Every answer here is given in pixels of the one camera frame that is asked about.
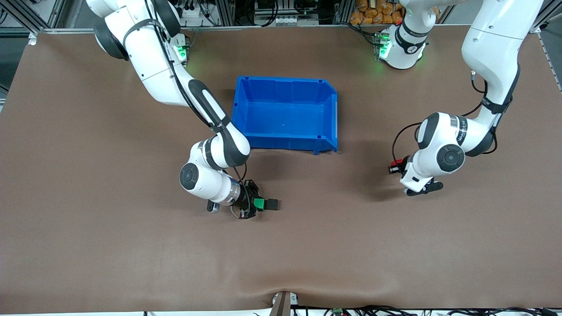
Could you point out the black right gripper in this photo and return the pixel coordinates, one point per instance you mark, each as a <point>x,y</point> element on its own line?
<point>246,201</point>

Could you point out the green cube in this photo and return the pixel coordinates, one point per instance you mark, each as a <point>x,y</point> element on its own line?
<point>259,204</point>

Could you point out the red cube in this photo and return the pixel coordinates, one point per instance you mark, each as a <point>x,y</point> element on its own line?
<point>398,164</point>

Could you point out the black cube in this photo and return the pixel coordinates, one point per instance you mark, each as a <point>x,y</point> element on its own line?
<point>272,204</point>

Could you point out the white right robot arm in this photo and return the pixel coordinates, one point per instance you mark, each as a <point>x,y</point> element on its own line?
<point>149,66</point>

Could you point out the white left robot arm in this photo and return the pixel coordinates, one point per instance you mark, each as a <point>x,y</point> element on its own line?
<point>491,44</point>

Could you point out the blue plastic bin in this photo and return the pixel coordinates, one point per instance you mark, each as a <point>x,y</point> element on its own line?
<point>285,114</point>

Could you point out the small green connector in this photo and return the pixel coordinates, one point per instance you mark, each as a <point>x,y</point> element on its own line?
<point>337,311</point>

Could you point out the orange snack bags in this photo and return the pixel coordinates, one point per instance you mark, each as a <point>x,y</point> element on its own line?
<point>373,13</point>

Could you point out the grey control box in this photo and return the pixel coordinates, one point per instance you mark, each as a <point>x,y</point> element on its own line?
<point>285,17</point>

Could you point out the diagonal aluminium strut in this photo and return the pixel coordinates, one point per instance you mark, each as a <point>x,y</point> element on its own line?
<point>26,17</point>
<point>546,17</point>

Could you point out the white power strip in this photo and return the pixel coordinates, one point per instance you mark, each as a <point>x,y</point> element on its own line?
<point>193,11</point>

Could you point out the aluminium frame post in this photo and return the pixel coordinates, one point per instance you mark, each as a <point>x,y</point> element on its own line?
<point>226,13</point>
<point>342,12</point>

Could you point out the aluminium table edge rail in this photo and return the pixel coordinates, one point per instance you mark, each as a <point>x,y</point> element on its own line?
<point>263,28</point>

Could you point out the aluminium corner bracket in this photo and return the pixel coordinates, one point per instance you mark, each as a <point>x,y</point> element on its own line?
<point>32,38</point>

